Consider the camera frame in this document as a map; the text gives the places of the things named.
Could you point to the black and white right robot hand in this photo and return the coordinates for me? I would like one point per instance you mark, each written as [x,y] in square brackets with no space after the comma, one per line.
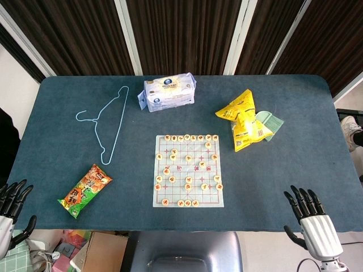
[320,235]

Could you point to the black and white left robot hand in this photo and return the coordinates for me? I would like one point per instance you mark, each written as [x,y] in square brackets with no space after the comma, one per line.
[7,229]

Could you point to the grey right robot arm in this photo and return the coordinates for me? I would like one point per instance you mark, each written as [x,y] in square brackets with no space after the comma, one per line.
[330,265]

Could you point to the dark blue-green table cloth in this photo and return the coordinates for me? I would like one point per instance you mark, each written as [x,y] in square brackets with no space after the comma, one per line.
[85,141]

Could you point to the green hand brush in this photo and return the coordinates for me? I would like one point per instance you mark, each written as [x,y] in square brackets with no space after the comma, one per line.
[273,120]

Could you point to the green checked cloth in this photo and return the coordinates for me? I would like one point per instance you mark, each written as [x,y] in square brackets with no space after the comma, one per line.
[18,256]

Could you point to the pink foam block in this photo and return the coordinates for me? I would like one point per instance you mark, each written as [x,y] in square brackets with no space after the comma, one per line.
[63,263]

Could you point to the magenta and yellow foam blocks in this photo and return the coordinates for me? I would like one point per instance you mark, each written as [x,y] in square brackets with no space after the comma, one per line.
[76,238]

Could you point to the orange green snack bag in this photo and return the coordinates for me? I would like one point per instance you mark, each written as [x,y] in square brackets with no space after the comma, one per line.
[85,192]

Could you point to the brown cardboard box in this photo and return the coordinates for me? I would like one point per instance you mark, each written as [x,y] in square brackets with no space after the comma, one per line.
[105,250]

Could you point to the white sneaker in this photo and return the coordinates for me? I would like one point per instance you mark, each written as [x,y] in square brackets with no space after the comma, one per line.
[351,133]

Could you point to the blue grey plastic chair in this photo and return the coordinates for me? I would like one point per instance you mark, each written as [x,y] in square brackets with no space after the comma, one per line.
[184,249]

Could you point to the yellow snack bag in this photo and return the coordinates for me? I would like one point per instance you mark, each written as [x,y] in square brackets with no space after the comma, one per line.
[241,113]

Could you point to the white Chinese chess board sheet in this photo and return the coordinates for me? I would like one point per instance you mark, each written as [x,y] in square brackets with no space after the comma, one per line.
[181,170]

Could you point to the brown slatted partition panel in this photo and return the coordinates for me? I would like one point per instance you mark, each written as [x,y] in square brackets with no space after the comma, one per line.
[79,37]
[331,45]
[272,34]
[184,37]

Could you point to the blue white tissue pack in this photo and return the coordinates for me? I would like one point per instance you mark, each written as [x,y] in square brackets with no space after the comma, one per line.
[170,92]

